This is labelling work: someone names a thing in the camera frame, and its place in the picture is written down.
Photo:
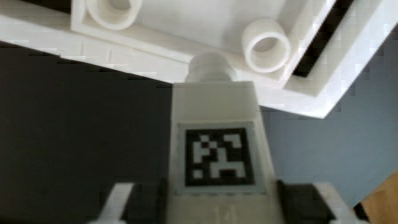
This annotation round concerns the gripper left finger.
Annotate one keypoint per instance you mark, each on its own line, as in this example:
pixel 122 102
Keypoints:
pixel 134 204

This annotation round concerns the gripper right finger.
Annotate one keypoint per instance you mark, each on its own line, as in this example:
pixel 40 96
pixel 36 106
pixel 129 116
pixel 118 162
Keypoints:
pixel 314 206

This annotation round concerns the white square table top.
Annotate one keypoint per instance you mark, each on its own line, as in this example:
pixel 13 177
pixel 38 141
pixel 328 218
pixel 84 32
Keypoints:
pixel 257 30

